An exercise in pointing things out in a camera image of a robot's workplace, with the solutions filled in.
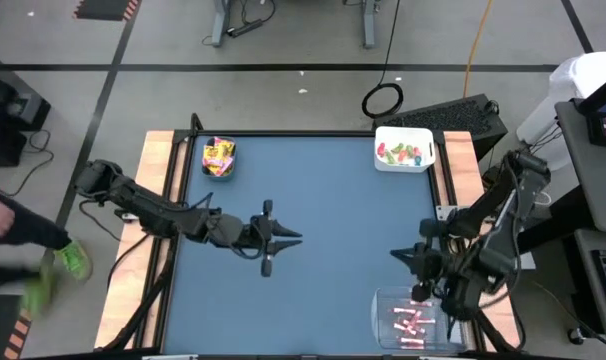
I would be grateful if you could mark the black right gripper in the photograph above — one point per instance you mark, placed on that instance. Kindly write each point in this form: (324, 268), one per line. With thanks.
(430, 265)

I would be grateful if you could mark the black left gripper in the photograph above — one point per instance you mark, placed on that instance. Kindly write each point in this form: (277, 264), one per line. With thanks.
(255, 235)

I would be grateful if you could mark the red white Smarties candy roll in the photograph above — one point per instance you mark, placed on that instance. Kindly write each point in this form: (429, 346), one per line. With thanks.
(404, 311)
(421, 303)
(412, 341)
(426, 321)
(412, 331)
(416, 316)
(401, 327)

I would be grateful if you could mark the yellow Sour Patch candy packet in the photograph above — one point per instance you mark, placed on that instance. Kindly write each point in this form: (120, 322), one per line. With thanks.
(216, 169)
(228, 161)
(211, 152)
(225, 146)

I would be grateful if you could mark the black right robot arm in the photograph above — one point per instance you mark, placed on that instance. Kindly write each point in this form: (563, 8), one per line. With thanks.
(498, 225)

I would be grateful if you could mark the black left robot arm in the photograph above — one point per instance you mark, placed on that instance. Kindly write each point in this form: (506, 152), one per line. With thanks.
(153, 207)

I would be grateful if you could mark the clear plastic bin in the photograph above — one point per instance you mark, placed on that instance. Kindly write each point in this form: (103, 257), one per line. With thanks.
(388, 325)

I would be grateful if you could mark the teal plastic bin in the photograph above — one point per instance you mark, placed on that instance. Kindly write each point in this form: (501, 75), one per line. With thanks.
(203, 170)

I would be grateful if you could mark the wooden table side board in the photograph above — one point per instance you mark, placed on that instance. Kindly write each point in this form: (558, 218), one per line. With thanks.
(155, 145)
(463, 165)

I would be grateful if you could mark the white plastic bin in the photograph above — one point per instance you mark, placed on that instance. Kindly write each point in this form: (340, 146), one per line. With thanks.
(408, 132)

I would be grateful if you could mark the black computer tower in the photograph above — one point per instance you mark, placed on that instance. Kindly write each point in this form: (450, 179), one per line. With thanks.
(458, 115)

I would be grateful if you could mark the grey desk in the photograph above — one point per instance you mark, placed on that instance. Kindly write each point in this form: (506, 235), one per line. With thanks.
(593, 190)

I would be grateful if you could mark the black power strip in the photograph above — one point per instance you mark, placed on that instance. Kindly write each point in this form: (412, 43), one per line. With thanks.
(245, 28)

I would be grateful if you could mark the grey metal table leg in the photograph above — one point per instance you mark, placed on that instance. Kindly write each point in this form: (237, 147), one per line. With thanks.
(368, 25)
(220, 25)

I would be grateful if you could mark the white trash bin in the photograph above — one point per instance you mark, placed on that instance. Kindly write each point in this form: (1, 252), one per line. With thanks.
(583, 75)

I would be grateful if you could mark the person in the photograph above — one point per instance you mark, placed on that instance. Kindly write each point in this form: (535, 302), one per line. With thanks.
(28, 230)

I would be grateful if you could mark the black orange striped mat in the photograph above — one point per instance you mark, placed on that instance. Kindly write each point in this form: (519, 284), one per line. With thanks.
(8, 340)
(103, 9)

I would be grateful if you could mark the black floor equipment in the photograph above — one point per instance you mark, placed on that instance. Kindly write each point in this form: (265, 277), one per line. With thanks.
(8, 110)

